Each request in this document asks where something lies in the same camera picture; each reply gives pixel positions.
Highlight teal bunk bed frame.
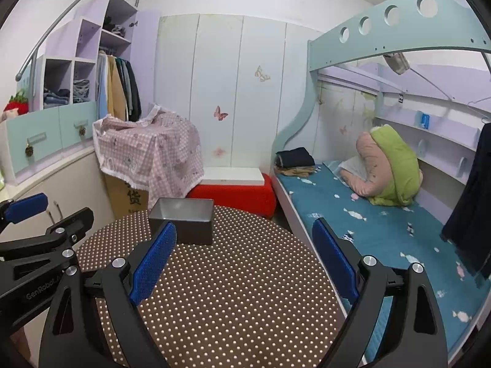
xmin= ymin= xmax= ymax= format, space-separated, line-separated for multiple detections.
xmin=272 ymin=0 xmax=491 ymax=163

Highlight red strawberry plush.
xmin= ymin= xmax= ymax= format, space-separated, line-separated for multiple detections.
xmin=3 ymin=90 xmax=30 ymax=116

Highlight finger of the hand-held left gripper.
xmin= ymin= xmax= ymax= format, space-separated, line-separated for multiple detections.
xmin=0 ymin=193 xmax=50 ymax=235
xmin=0 ymin=207 xmax=95 ymax=289

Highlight folded tan cloth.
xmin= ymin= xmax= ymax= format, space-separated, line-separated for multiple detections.
xmin=274 ymin=164 xmax=323 ymax=179

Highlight white board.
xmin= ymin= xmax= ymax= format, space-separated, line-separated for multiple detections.
xmin=199 ymin=166 xmax=266 ymax=187

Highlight white cabinet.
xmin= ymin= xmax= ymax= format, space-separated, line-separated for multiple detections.
xmin=0 ymin=149 xmax=116 ymax=240

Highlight folded blue jeans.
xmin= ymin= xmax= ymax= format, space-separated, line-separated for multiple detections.
xmin=43 ymin=87 xmax=71 ymax=109

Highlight dark hanging garment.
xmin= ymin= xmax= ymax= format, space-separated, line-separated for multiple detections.
xmin=440 ymin=122 xmax=491 ymax=281

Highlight row of hanging clothes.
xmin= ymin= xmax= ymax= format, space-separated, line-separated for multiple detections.
xmin=96 ymin=51 xmax=143 ymax=122

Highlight pink checkered cloth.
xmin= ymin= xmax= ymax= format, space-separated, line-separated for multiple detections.
xmin=92 ymin=103 xmax=205 ymax=201

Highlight grey metal railing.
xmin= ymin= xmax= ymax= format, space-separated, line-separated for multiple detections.
xmin=15 ymin=0 xmax=149 ymax=82

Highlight folded dark clothes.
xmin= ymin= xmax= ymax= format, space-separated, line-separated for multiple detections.
xmin=275 ymin=147 xmax=316 ymax=170

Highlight cardboard box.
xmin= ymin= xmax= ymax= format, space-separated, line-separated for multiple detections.
xmin=105 ymin=174 xmax=151 ymax=220

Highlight wire clothes hanger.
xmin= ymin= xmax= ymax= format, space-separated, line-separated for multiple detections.
xmin=467 ymin=97 xmax=491 ymax=124

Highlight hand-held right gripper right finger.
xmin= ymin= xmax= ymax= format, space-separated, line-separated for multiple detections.
xmin=311 ymin=217 xmax=450 ymax=368

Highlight green pillow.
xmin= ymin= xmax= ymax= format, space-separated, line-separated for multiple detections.
xmin=367 ymin=125 xmax=421 ymax=208

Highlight white pillow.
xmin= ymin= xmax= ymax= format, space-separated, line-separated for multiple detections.
xmin=337 ymin=156 xmax=369 ymax=182

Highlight purple shelf unit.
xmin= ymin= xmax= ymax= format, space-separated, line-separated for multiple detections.
xmin=32 ymin=0 xmax=160 ymax=120

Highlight white wall shelf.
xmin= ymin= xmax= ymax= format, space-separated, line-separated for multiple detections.
xmin=318 ymin=64 xmax=482 ymax=179

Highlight brown polka dot tablecloth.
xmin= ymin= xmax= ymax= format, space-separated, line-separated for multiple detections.
xmin=76 ymin=205 xmax=349 ymax=368

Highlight teal printed bed sheet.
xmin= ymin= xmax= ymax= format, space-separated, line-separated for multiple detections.
xmin=274 ymin=160 xmax=485 ymax=366

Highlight folded grey clothes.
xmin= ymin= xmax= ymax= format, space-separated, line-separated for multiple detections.
xmin=102 ymin=15 xmax=132 ymax=39

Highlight teal drawer unit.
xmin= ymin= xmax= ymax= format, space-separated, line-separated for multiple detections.
xmin=5 ymin=100 xmax=99 ymax=182

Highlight grey hanging bag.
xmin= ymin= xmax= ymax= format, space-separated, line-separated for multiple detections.
xmin=383 ymin=51 xmax=412 ymax=76

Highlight pink pillow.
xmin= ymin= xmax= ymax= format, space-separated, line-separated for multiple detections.
xmin=341 ymin=130 xmax=423 ymax=199

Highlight red stool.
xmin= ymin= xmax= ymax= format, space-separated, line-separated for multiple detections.
xmin=187 ymin=174 xmax=278 ymax=220

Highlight dark storage box grey interior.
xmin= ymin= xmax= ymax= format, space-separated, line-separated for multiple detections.
xmin=148 ymin=198 xmax=215 ymax=246

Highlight white wardrobe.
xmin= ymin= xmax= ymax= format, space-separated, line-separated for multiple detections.
xmin=153 ymin=13 xmax=320 ymax=178

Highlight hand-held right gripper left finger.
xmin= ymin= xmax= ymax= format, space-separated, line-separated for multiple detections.
xmin=38 ymin=220 xmax=179 ymax=368

